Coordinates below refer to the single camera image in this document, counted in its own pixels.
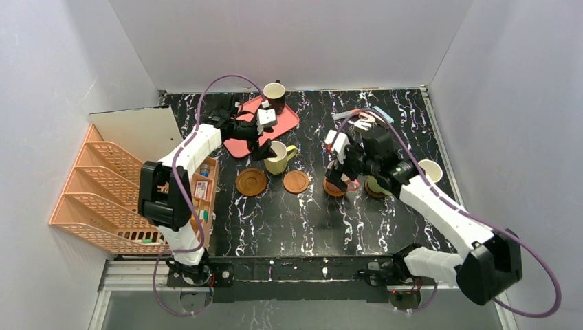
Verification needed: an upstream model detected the light wooden coaster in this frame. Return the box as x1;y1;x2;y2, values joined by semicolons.
323;179;346;197

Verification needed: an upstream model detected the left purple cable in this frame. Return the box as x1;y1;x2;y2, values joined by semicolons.
152;74;270;318

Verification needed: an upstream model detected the white board sheet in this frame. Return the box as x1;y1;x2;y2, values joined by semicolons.
89;106;183;162

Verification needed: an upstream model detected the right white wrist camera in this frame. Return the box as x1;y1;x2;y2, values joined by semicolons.
324;130;351;164

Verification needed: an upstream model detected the orange desk organiser box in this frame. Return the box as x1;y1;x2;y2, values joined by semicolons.
190;157;219;249

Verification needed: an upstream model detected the orange file rack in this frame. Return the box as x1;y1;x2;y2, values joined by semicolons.
49;126;169;255

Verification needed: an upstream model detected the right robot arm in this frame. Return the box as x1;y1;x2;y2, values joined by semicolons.
324;129;523;305

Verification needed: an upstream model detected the purple cable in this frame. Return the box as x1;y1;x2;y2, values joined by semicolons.
152;74;270;318
327;109;562;319

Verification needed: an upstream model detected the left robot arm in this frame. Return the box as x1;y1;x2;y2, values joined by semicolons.
138;110;277;285

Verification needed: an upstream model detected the yellow-green mug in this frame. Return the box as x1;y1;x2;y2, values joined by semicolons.
264;141;298;175

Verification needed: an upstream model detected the brown grooved wooden coaster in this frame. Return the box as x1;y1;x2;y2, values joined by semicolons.
236;168;268;197

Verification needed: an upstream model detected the pink serving tray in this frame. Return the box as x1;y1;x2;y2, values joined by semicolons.
223;96;300;158

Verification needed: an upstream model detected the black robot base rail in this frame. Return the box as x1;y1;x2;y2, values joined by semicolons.
98;254;507;320

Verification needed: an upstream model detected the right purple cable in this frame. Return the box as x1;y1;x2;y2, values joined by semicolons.
327;109;562;319

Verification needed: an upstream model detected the dark brown wooden coaster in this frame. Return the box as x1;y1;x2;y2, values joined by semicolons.
364;184;386;199

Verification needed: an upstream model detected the black mug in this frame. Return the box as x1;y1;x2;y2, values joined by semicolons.
263;80;286;116

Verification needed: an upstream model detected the plain brown coaster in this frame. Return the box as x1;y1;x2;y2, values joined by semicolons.
283;170;310;194

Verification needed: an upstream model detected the green mug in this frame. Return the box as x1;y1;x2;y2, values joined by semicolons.
365;176;392;197

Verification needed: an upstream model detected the orange white marker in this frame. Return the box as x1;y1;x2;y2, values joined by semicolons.
331;109;361;120

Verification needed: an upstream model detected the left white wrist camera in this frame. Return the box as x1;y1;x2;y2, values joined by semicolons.
255;108;278;131

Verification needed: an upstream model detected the blue grey glue bottle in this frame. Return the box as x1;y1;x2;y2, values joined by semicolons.
200;164;210;177

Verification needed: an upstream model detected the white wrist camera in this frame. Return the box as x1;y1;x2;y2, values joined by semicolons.
255;108;278;131
324;130;351;164

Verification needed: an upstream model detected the pink mug large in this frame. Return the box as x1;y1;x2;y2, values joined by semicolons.
419;159;443;183

